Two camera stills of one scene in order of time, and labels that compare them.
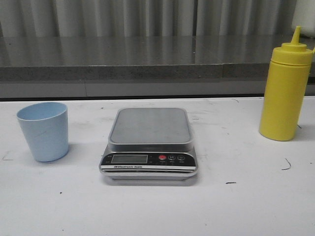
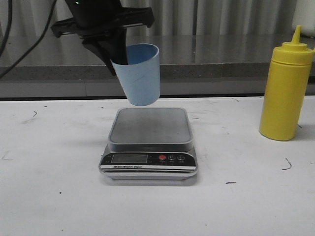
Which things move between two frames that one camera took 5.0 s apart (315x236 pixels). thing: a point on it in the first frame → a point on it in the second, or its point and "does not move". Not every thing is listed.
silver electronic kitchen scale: [149, 144] does not move
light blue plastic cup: [45, 126] → [141, 76]
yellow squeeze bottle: [286, 90] does not move
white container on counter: [304, 16] does not move
